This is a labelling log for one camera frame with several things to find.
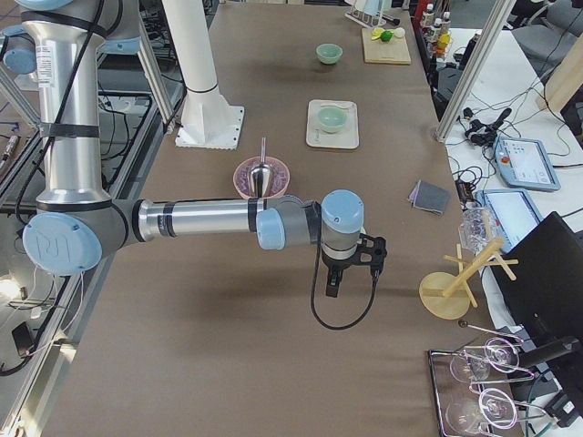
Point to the teach pendant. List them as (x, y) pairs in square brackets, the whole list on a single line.
[(515, 213), (524, 163)]

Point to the pink bowl with ice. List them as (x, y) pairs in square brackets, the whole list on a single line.
[(280, 177)]

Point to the near teach pendant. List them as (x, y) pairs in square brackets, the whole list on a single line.
[(515, 213)]

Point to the wooden cup tree stand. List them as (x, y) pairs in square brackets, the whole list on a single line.
[(449, 296)]

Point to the green bowl on tray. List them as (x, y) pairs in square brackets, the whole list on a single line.
[(332, 119)]

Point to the aluminium frame post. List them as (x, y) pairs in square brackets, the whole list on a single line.
[(494, 24)]

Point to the white camera pole base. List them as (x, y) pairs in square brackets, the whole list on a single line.
[(207, 118)]

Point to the upper wine glass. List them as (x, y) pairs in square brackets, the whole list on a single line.
[(475, 363)]

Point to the grey folded cloth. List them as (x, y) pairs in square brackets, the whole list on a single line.
[(429, 197)]

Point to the bamboo cutting board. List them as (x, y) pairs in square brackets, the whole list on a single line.
[(394, 52)]

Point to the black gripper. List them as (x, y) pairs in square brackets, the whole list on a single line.
[(336, 265)]

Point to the clear glass cup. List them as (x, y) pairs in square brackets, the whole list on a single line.
[(477, 228)]

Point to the metal scoop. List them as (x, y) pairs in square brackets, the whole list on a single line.
[(261, 175)]

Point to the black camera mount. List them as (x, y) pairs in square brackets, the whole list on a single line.
[(370, 251)]

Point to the far teach pendant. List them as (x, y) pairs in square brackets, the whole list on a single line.
[(524, 163)]

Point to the green bowl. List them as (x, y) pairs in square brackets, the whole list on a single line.
[(332, 119), (328, 53)]

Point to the lower wine glass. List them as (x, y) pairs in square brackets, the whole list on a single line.
[(487, 414)]

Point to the cream serving tray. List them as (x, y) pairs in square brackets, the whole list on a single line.
[(347, 138)]

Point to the green lime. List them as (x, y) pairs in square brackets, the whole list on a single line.
[(386, 36)]

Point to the black monitor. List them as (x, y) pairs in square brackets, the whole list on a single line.
[(546, 296)]

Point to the light blue cup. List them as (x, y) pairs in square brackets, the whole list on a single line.
[(374, 7)]

